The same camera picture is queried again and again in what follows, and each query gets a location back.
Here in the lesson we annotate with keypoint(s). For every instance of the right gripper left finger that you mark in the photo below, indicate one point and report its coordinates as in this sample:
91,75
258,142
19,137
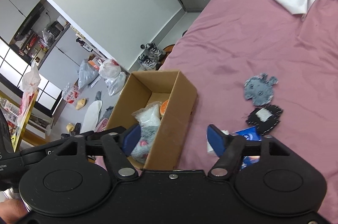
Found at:
115,146

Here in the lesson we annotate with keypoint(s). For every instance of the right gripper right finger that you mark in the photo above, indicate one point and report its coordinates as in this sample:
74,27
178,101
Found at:
236,156

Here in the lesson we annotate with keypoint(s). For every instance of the grey fluffy plush toy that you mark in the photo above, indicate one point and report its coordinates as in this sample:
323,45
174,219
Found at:
142,149

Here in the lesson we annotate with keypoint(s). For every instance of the black felt pouch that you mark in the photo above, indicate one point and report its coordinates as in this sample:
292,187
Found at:
265,119

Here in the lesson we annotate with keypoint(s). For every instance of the clear bubble wrap bag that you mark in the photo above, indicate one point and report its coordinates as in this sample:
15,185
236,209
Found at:
149,115

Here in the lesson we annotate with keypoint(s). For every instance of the burger shaped plush toy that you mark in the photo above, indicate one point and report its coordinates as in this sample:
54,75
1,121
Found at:
163,107

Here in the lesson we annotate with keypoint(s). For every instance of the blue felt elephant toy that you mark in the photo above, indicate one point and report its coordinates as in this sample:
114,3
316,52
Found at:
259,89

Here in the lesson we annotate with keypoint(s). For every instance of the person hand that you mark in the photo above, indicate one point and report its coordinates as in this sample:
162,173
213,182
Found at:
11,211

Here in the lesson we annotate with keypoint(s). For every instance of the pink cartoon cushion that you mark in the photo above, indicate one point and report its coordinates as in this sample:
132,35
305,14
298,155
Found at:
101,125

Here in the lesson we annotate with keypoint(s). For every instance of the water bottle pack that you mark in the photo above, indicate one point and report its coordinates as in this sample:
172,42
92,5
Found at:
70,93

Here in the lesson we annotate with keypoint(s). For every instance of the brown cardboard box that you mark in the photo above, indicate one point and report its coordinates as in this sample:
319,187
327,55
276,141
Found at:
143,88

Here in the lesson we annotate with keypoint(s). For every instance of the grey plastic bag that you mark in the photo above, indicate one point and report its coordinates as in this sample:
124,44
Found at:
87,74

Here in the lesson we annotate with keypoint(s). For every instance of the white plastic bag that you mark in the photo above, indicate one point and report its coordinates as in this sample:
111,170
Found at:
113,76

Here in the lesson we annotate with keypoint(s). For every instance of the grey sneaker pair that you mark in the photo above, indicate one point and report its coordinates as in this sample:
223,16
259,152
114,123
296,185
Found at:
151,57

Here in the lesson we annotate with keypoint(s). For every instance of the pink bed sheet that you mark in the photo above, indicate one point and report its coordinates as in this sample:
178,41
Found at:
295,180

